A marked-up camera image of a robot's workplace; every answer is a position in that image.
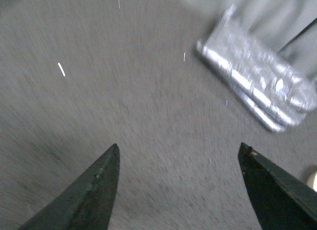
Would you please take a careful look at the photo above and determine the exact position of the lower silver oven mitt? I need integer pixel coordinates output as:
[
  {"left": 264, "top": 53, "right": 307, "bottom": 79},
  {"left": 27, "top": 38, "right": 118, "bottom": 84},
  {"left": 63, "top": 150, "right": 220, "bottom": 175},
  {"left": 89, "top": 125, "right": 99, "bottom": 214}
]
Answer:
[{"left": 227, "top": 84, "right": 308, "bottom": 134}]

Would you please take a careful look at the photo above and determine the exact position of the upper silver oven mitt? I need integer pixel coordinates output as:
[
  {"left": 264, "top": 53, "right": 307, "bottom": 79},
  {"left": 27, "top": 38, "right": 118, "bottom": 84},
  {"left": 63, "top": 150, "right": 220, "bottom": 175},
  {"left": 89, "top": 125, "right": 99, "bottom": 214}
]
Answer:
[{"left": 197, "top": 5, "right": 317, "bottom": 111}]

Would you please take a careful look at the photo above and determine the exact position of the white round plate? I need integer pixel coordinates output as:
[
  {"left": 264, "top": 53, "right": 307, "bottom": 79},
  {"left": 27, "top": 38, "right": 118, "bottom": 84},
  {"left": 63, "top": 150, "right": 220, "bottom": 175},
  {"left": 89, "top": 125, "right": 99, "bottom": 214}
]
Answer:
[{"left": 306, "top": 171, "right": 317, "bottom": 192}]

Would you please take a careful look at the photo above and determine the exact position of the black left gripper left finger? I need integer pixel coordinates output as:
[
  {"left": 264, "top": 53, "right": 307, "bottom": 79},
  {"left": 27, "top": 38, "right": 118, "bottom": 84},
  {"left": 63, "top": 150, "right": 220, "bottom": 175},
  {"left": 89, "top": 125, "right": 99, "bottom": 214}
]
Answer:
[{"left": 20, "top": 143, "right": 120, "bottom": 230}]

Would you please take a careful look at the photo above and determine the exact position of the silver oven mitt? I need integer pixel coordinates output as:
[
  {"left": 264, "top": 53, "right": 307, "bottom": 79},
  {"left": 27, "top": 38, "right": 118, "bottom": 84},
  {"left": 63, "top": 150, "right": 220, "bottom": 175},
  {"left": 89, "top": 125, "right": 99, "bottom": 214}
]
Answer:
[
  {"left": 197, "top": 5, "right": 317, "bottom": 111},
  {"left": 227, "top": 84, "right": 308, "bottom": 134}
]

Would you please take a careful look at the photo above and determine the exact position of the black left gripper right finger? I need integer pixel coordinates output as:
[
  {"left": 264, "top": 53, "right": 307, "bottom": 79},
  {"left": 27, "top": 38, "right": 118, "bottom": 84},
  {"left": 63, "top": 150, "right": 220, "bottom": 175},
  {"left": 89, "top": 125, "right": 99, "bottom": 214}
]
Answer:
[{"left": 238, "top": 143, "right": 317, "bottom": 230}]

